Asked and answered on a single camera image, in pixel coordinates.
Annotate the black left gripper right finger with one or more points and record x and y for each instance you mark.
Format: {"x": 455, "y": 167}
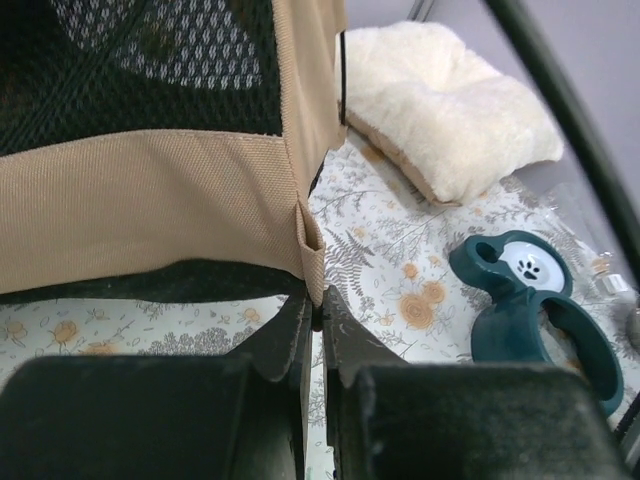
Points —
{"x": 391, "y": 419}

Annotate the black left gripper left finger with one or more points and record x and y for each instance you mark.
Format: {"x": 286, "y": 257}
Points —
{"x": 240, "y": 415}

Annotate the beige fabric pet tent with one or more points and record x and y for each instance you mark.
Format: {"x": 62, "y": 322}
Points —
{"x": 165, "y": 150}

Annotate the black tent pole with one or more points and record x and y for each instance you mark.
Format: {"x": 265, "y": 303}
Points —
{"x": 582, "y": 135}
{"x": 343, "y": 77}

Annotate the floral patterned mat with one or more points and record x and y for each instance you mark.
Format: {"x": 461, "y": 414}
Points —
{"x": 386, "y": 252}

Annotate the clear plastic bottle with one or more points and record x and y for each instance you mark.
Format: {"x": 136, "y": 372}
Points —
{"x": 603, "y": 264}

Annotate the white fluffy pillow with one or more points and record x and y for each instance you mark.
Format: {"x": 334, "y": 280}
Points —
{"x": 450, "y": 121}

